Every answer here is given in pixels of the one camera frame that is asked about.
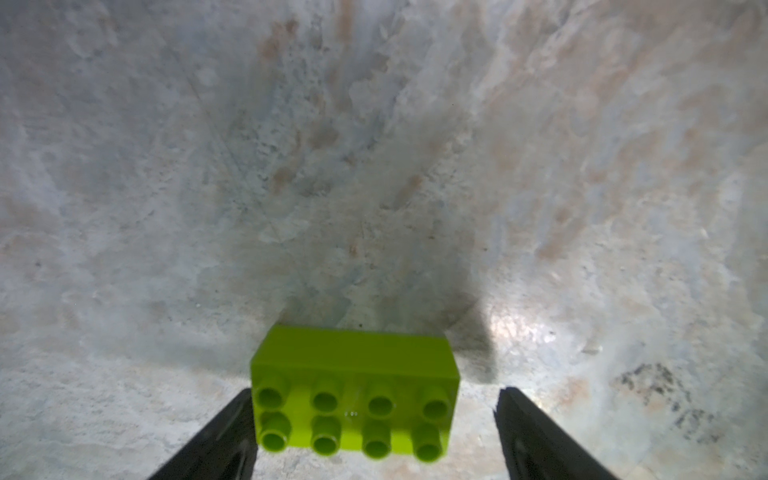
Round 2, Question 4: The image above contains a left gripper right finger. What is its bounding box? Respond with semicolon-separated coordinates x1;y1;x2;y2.
494;387;616;480

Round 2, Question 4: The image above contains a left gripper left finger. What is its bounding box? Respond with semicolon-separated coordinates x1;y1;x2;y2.
149;388;258;480

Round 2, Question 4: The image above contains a lime green long lego brick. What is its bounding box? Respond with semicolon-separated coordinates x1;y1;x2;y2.
250;324;460;463

